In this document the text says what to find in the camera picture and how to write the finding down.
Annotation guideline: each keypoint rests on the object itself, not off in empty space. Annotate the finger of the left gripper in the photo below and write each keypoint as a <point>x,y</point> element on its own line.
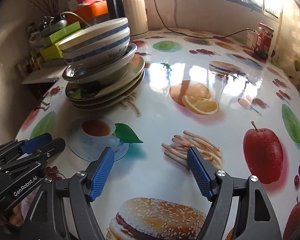
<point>29,146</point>
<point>44,153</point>

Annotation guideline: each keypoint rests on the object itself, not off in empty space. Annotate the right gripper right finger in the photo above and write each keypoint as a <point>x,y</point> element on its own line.
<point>218,187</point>

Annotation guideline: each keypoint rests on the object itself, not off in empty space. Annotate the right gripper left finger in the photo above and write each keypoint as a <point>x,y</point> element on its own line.
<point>82,189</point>

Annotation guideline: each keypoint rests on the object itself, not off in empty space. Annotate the large beige fish plate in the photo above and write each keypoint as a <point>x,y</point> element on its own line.
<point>95,89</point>

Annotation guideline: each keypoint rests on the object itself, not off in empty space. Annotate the large blue striped bowl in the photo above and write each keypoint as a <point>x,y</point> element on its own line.
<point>99,52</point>

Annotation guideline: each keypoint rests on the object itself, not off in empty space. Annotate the stainless steel bowl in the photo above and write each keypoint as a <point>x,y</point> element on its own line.
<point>106,73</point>

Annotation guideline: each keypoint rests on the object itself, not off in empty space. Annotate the small blue striped bowl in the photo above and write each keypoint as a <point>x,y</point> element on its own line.
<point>93,34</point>

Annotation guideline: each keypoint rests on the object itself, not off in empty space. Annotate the left hand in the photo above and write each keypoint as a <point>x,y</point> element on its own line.
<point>16,218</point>

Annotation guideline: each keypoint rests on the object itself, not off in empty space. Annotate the lower lime green box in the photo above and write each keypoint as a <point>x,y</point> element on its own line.
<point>52,52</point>

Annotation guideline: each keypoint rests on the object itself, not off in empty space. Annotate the fruit print tablecloth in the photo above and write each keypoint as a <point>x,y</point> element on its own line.
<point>243,113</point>

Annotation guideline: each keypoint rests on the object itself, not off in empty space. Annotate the upper green box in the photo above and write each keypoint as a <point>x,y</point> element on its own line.
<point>61,34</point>

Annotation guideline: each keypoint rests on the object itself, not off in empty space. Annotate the heart patterned curtain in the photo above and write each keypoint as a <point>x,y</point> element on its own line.
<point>287,44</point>

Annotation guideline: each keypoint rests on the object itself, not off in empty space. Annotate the orange container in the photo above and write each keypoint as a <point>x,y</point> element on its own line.
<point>89,15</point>

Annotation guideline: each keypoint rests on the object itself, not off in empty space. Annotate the white cup behind jar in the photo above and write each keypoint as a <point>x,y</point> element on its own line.
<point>252,39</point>

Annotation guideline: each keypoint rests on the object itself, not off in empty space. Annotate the red lidded sauce jar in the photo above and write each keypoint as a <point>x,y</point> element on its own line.
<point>263,42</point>

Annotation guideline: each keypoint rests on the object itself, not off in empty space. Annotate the cream electric kettle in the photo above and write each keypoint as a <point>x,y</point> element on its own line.
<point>134,11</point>

